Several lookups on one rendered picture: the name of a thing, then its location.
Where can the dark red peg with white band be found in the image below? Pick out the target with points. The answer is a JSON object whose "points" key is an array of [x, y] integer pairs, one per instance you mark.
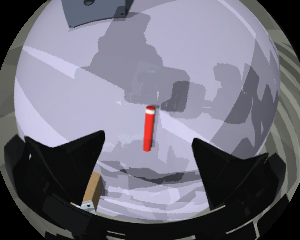
{"points": [[149, 126]]}

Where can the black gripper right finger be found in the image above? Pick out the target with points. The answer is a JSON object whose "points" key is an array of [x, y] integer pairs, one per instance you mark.
{"points": [[222, 173]]}

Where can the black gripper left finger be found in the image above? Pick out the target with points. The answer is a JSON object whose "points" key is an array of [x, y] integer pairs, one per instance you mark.
{"points": [[70, 164]]}

